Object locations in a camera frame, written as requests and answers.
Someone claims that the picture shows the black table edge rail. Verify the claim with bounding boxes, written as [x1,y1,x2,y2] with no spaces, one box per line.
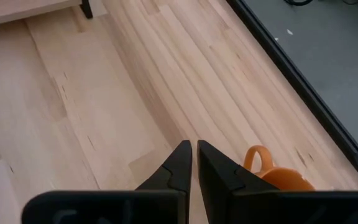
[225,0,358,190]

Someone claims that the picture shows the wooden shelf board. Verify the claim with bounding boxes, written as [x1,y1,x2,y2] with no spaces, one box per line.
[0,0,83,29]

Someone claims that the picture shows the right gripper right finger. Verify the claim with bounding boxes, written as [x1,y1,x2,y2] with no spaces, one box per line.
[196,139,358,224]

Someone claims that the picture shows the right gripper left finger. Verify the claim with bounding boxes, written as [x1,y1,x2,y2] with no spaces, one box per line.
[21,139,193,224]

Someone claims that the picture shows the orange mug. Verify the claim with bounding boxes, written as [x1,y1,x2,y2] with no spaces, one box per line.
[243,144,316,191]

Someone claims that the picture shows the black floor cable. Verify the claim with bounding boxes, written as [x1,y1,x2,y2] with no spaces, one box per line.
[283,0,314,7]

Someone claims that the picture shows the black metal shelf frame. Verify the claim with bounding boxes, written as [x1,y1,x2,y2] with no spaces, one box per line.
[79,0,94,19]

